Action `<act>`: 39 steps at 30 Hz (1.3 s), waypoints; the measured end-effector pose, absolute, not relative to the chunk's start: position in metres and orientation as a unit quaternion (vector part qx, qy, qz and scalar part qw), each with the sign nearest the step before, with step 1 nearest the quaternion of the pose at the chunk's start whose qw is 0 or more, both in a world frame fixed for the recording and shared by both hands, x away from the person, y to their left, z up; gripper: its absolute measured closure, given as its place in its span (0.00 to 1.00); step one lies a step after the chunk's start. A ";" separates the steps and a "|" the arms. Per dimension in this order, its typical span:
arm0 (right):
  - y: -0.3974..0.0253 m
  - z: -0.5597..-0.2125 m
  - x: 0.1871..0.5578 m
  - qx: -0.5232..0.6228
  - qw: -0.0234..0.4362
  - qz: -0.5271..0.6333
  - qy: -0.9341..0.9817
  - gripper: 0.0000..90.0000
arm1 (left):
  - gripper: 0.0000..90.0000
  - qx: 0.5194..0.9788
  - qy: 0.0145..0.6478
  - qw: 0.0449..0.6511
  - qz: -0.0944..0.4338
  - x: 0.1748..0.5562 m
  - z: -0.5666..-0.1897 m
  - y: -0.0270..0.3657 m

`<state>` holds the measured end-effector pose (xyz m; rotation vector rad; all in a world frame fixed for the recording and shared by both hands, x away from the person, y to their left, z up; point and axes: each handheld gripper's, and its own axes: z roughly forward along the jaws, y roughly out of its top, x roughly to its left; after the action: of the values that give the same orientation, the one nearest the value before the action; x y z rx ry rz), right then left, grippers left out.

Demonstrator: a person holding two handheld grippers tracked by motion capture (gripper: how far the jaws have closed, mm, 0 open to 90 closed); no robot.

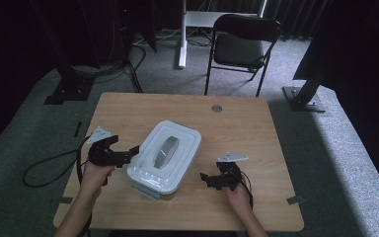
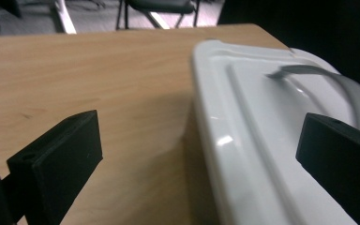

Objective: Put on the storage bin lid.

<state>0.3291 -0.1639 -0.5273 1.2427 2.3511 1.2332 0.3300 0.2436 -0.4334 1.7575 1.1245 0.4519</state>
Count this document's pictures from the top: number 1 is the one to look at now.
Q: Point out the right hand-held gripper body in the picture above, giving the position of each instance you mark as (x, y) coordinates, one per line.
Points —
(231, 171)

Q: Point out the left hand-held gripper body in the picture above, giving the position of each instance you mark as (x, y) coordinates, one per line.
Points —
(100, 154)

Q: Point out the white plastic storage box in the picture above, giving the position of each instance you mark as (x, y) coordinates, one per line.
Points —
(164, 158)

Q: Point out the person's left hand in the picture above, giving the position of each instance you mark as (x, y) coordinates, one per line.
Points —
(93, 177)

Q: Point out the person's right hand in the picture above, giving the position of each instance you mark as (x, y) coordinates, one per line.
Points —
(238, 197)

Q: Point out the black tape strip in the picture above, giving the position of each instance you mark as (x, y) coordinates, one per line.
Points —
(77, 129)

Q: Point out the grey round table grommet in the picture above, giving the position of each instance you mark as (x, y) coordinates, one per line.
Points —
(216, 108)

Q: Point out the grey tape piece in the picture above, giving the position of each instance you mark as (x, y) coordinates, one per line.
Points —
(295, 199)
(62, 200)

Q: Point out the black stand with base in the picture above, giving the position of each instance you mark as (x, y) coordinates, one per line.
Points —
(69, 85)

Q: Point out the black folding chair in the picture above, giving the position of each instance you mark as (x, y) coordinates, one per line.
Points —
(240, 49)

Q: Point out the metal stand with base plate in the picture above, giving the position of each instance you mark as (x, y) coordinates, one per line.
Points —
(304, 98)

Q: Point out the white desk frame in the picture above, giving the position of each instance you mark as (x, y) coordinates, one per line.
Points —
(182, 39)

